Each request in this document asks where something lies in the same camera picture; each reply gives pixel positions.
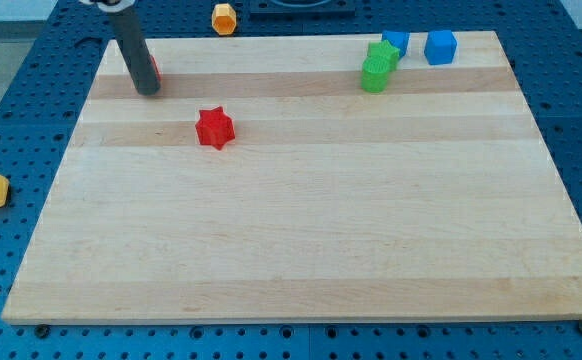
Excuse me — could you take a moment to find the blue block behind green star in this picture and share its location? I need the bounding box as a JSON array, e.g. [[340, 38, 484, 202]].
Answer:
[[381, 30, 410, 58]]

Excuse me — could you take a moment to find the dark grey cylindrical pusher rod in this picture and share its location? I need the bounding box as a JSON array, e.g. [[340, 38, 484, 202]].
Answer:
[[105, 5, 161, 96]]

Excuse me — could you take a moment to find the white rod mount collar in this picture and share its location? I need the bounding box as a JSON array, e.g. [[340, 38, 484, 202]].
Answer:
[[79, 0, 135, 11]]

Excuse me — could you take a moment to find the yellow hexagon block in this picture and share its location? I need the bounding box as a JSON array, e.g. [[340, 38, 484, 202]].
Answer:
[[211, 3, 237, 36]]

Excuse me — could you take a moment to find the red circle block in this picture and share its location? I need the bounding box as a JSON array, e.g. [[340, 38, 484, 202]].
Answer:
[[150, 55, 162, 83]]

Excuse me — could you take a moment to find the green cylinder block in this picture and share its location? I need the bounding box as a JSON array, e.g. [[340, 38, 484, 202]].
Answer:
[[361, 56, 391, 93]]

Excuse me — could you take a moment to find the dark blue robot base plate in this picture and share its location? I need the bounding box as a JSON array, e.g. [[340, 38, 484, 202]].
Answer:
[[248, 0, 357, 19]]

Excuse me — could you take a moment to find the blue cube block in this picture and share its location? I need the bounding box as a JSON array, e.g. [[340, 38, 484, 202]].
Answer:
[[424, 30, 457, 66]]

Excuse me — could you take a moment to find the light wooden board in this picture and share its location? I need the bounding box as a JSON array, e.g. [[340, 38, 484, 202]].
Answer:
[[2, 31, 582, 325]]

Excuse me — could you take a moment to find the red star block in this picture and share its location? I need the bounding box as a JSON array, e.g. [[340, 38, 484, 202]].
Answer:
[[195, 106, 235, 150]]

